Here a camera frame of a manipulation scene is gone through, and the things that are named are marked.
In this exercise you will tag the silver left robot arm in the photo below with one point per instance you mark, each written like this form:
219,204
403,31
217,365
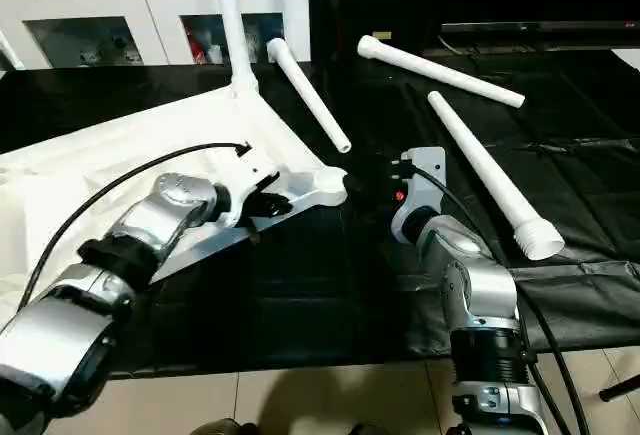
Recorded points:
150,225

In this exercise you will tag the red bottle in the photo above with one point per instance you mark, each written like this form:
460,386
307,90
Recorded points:
197,47

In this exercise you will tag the black work mat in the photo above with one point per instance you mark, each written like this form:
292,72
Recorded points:
330,295

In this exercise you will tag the black stand foot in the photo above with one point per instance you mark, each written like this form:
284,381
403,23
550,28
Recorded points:
622,388

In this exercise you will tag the white plastic table leg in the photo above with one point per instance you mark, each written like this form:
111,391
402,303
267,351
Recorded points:
450,75
495,180
232,25
310,95

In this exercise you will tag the white plastic table top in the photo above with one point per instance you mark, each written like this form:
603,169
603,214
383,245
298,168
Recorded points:
80,175

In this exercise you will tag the white glass door cabinet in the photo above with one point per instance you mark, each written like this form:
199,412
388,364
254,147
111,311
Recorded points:
120,0

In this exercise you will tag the tan label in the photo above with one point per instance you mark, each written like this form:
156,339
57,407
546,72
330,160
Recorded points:
382,37

